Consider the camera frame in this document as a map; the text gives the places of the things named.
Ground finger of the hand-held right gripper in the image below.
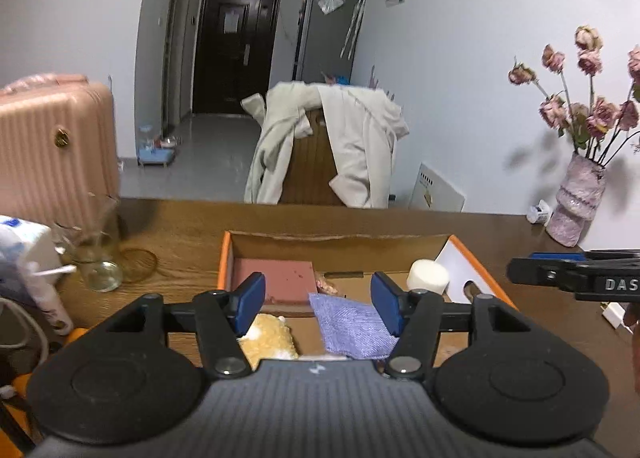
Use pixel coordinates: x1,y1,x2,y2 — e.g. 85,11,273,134
529,250,640,263
507,257,602,292

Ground pink ribbed suitcase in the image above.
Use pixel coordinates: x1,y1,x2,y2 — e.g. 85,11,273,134
0,74,121,239

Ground pink textured vase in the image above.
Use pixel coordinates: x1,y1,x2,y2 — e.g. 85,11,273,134
544,152,607,248

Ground white charger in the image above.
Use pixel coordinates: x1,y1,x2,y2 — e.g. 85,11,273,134
602,301,626,327

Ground white spray bottle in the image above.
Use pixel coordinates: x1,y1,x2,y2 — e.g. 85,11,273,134
27,262,76,337

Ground cream coat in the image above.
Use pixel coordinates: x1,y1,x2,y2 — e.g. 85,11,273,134
241,80,410,209

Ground small white jar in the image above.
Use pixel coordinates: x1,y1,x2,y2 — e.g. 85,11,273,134
527,200,554,225

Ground white flat board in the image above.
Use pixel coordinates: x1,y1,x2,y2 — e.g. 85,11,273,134
408,162,467,213

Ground white folded umbrella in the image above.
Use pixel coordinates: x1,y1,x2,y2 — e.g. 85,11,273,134
339,0,367,60

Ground dark entrance door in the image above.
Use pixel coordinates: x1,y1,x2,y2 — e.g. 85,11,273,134
192,0,284,117

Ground yellow sponge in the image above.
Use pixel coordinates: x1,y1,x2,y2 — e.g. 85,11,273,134
237,312,300,370

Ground blue pet bowl stand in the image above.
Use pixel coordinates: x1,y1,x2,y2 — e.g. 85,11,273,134
137,125,182,169

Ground small snack packet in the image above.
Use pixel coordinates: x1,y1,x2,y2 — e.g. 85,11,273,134
314,272,346,297

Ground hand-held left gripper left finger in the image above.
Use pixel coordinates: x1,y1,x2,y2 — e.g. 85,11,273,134
100,272,267,380

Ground blue white tissue pack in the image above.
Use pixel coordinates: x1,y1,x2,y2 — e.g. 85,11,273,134
0,215,56,309

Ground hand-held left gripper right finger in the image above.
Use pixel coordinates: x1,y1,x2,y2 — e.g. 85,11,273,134
371,272,538,380

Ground purple knitted cloth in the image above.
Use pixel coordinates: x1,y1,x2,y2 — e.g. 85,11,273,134
308,291,401,360

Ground pink sponge block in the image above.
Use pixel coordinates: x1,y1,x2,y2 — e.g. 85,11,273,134
232,257,319,307

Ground red orange cardboard box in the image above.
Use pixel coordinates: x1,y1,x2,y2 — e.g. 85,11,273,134
216,230,521,370

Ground dried pink roses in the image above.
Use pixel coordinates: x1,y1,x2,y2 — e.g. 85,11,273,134
508,26,640,169

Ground clear glass beaker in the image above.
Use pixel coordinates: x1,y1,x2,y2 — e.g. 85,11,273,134
52,195,125,293

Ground brown wooden chair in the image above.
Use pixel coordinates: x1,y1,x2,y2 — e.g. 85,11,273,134
280,108,352,207

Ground white cable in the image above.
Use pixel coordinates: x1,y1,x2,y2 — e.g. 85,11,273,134
0,295,51,380

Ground grey side door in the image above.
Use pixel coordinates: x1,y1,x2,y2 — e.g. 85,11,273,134
160,0,194,137

